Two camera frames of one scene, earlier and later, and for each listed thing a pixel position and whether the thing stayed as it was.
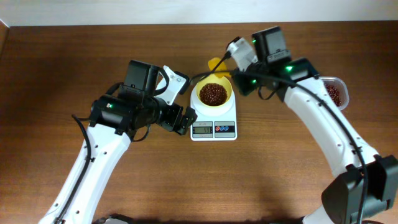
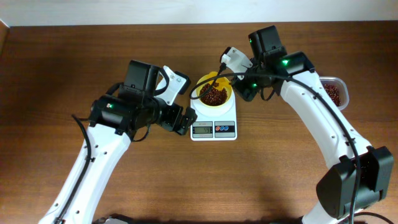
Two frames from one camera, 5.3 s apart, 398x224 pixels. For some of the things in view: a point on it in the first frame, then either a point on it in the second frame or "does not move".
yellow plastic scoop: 212,63 to 219,83
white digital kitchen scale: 217,123 does not move
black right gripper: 241,83 does not move
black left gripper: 185,121 does not move
